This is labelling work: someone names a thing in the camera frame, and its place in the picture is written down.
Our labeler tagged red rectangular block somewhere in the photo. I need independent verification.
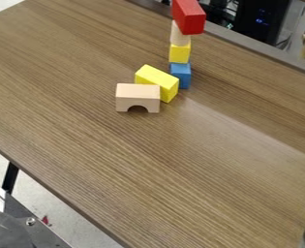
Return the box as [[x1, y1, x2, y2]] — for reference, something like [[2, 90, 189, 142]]
[[171, 0, 208, 36]]

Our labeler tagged natural wood arch block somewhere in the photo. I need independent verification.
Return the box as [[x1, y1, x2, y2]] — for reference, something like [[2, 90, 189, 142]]
[[114, 82, 163, 114]]

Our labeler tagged natural wood cylinder block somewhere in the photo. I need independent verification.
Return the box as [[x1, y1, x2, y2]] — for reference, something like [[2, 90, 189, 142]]
[[168, 19, 193, 47]]

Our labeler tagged yellow rectangular block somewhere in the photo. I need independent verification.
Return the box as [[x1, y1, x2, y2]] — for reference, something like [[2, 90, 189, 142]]
[[134, 63, 181, 105]]

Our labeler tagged black computer tower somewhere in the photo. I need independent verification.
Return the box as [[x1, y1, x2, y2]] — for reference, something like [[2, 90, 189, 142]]
[[234, 0, 293, 47]]

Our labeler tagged blue cube block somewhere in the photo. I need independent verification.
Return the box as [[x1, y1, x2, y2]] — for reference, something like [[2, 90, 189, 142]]
[[168, 62, 194, 90]]

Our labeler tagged yellow cube block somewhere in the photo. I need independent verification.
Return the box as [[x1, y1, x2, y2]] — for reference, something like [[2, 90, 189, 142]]
[[168, 42, 193, 65]]

